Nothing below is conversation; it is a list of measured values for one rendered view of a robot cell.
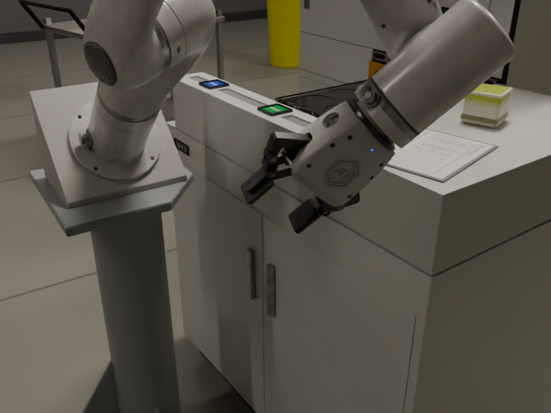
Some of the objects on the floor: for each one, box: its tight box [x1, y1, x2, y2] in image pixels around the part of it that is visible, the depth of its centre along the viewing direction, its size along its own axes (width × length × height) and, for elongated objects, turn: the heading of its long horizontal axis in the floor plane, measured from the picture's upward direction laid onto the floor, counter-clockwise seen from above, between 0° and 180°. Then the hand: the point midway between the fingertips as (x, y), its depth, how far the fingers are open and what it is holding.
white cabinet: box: [167, 125, 551, 413], centre depth 164 cm, size 64×96×82 cm, turn 36°
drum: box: [266, 0, 300, 68], centre depth 569 cm, size 43×43×69 cm
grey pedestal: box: [30, 167, 194, 413], centre depth 142 cm, size 51×44×82 cm
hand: (275, 206), depth 72 cm, fingers open, 8 cm apart
